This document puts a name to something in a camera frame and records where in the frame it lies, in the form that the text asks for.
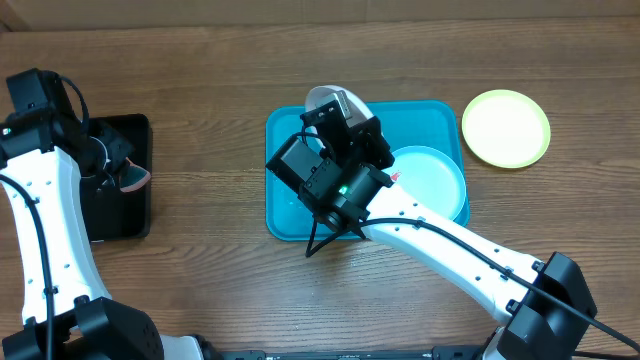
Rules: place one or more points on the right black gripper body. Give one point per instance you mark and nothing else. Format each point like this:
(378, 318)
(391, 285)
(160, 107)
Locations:
(371, 150)

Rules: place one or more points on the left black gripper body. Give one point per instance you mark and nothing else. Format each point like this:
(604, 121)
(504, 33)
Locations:
(108, 151)

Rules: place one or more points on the white plate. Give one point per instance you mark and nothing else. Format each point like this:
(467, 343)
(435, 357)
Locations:
(331, 111)

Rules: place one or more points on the green and pink sponge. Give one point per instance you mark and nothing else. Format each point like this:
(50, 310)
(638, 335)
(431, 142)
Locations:
(133, 177)

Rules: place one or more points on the green rimmed plate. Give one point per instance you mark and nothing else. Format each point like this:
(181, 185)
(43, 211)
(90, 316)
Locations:
(506, 129)

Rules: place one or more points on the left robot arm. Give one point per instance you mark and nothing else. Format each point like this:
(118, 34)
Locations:
(68, 312)

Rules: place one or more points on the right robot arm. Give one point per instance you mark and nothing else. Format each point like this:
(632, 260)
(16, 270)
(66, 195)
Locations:
(358, 184)

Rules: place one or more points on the black rectangular tray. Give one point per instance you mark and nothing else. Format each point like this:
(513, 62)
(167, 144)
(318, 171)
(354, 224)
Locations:
(109, 213)

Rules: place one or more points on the teal plastic serving tray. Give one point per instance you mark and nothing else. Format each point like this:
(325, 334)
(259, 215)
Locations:
(429, 123)

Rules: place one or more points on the light blue plate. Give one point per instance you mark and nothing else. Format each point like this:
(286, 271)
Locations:
(431, 177)

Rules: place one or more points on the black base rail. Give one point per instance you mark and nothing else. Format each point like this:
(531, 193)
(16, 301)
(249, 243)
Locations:
(459, 352)

